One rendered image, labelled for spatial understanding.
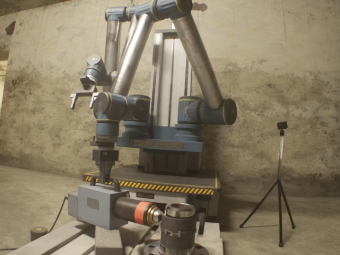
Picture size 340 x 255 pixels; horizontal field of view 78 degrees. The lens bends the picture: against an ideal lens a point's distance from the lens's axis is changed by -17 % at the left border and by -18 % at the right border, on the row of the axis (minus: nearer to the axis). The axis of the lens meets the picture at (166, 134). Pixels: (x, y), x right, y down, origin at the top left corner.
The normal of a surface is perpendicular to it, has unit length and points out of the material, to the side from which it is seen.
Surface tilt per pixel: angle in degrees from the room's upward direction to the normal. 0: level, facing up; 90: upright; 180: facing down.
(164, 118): 90
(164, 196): 90
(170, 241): 90
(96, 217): 90
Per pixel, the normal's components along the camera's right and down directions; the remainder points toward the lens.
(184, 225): 0.23, -0.01
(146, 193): -0.19, -0.04
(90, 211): -0.48, -0.06
